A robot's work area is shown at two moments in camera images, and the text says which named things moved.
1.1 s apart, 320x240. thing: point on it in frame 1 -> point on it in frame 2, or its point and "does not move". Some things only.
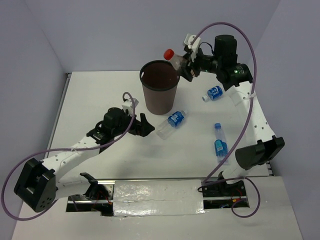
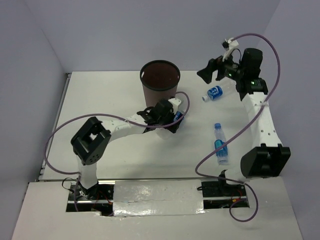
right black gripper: x=186 y=72 -> x=206 y=73
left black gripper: x=137 y=129 -> x=173 y=127
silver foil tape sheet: x=157 y=197 does not move
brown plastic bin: x=160 y=81 does not move
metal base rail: x=101 y=198 does not move
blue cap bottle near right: x=221 y=146 does not move
